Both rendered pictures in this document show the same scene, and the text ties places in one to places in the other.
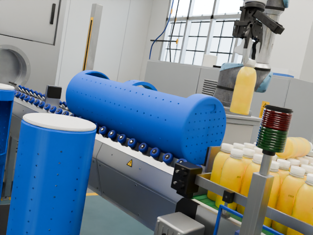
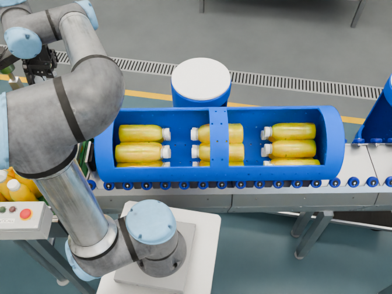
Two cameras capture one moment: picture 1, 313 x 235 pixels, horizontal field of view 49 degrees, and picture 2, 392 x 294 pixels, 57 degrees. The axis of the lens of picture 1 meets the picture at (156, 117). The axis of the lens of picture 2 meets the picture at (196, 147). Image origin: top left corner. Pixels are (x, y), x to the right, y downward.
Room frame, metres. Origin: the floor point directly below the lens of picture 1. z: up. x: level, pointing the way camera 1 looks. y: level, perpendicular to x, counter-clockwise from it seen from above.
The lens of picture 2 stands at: (2.18, -0.52, 2.23)
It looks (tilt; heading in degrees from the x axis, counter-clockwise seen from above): 55 degrees down; 136
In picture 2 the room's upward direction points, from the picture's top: 1 degrees counter-clockwise
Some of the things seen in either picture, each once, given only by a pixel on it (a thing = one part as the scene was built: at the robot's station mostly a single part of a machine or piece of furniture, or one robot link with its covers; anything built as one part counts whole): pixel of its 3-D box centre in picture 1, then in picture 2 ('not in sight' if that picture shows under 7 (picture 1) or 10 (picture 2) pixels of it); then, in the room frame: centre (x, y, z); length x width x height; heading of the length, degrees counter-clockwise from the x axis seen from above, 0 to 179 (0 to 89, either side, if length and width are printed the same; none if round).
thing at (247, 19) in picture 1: (249, 23); (37, 56); (1.26, -0.27, 1.52); 0.09 x 0.08 x 0.12; 45
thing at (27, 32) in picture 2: not in sight; (28, 32); (1.37, -0.29, 1.67); 0.11 x 0.11 x 0.08; 68
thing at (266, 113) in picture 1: (276, 119); not in sight; (0.78, -0.27, 1.23); 0.06 x 0.06 x 0.04
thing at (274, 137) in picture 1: (271, 138); (4, 65); (0.78, -0.27, 1.18); 0.06 x 0.06 x 0.05
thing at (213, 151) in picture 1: (213, 161); (93, 160); (1.30, -0.25, 0.99); 0.10 x 0.02 x 0.12; 135
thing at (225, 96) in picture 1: (225, 95); (158, 245); (1.84, -0.34, 1.23); 0.15 x 0.15 x 0.10
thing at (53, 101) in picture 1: (53, 97); not in sight; (2.24, 0.70, 1.00); 0.10 x 0.04 x 0.15; 135
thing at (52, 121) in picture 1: (60, 121); (200, 78); (1.32, 0.37, 1.03); 0.28 x 0.28 x 0.01
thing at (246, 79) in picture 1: (244, 89); not in sight; (1.23, -0.29, 1.28); 0.07 x 0.07 x 0.18
